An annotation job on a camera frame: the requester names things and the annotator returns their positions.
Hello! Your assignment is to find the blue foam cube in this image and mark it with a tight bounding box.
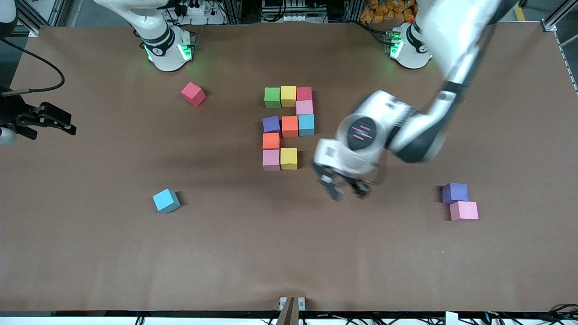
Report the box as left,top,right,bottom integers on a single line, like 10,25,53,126
152,189,182,214
298,114,315,137

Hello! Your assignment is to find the purple foam cube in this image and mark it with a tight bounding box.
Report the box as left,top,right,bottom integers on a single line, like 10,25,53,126
262,116,282,135
442,182,469,204

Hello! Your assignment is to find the green foam cube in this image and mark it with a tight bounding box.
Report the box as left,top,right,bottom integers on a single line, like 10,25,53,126
264,87,282,109

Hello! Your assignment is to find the brown table cover sheet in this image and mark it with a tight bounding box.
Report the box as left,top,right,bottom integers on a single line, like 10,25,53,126
0,23,578,313

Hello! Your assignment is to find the orange packets pile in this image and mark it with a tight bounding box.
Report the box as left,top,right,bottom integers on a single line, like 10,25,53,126
360,0,418,23

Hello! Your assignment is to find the white power strip with plugs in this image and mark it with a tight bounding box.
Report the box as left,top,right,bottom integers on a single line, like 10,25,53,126
174,0,226,25

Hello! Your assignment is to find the aluminium frame profile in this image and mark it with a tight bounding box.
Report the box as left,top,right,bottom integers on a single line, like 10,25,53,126
0,0,61,37
540,0,578,33

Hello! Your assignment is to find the silver metal bracket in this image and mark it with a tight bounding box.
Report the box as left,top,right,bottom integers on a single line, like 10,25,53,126
279,297,307,311

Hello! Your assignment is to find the brown camera post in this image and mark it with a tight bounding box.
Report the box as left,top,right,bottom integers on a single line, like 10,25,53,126
275,297,301,325

